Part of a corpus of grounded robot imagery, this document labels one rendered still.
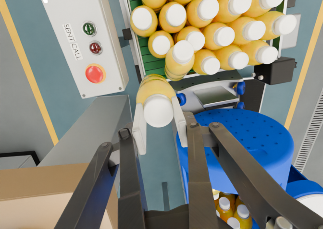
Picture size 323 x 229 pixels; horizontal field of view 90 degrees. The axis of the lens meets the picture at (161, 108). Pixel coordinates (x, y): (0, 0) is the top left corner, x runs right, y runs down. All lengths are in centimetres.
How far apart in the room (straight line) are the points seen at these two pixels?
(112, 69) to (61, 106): 145
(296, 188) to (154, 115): 86
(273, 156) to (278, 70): 27
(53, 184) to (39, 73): 127
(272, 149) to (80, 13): 48
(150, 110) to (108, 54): 20
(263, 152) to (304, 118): 193
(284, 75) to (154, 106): 48
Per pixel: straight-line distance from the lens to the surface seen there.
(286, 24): 48
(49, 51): 168
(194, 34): 39
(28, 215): 71
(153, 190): 232
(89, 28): 36
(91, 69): 37
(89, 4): 38
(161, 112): 20
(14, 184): 71
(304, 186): 100
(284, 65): 60
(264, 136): 47
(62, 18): 39
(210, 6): 40
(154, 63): 56
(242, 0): 43
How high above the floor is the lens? 146
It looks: 66 degrees down
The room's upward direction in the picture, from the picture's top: 172 degrees clockwise
